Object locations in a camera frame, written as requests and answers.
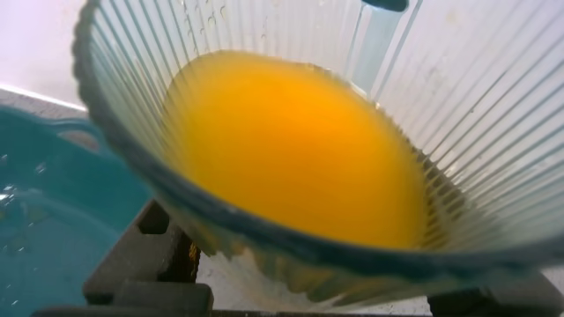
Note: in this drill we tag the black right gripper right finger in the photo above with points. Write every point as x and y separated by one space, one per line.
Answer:
520 301

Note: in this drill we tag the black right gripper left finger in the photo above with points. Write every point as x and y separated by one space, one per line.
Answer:
145 264

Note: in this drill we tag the orange juice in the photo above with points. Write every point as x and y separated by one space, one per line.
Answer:
299 149

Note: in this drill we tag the ribbed transparent plastic cup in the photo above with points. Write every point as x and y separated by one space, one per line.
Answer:
484 110

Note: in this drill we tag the teal square plastic basin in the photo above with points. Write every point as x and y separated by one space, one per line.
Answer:
57 211

